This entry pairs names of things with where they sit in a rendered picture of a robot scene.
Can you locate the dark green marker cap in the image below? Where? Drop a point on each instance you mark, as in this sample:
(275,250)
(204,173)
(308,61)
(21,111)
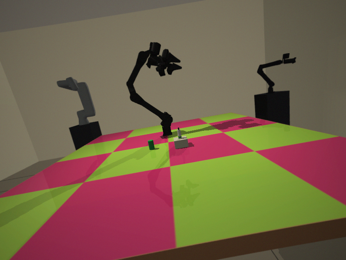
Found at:
(151,144)

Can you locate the beige square block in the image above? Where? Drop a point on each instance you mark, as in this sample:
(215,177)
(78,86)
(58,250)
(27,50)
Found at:
(180,143)

